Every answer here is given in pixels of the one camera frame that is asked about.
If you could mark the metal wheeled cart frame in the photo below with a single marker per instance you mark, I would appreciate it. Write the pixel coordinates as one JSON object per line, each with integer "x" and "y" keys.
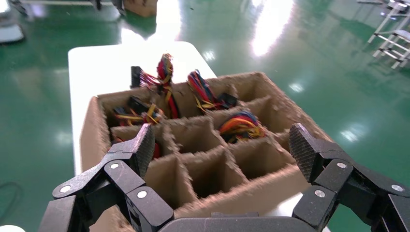
{"x": 118, "y": 8}

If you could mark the white metal frame stool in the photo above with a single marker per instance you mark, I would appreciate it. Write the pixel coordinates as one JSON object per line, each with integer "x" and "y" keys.
{"x": 400, "y": 33}
{"x": 392, "y": 54}

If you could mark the brown divided cardboard box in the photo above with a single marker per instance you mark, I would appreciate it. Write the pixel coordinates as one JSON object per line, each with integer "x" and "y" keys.
{"x": 205, "y": 173}

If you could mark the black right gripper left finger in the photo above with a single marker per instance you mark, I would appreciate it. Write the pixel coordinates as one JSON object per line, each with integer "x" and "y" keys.
{"x": 128, "y": 179}

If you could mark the small brown cardboard box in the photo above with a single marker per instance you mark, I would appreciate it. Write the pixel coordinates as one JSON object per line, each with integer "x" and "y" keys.
{"x": 141, "y": 8}

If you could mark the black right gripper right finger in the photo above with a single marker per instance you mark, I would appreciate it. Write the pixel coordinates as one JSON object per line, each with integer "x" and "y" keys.
{"x": 333, "y": 173}

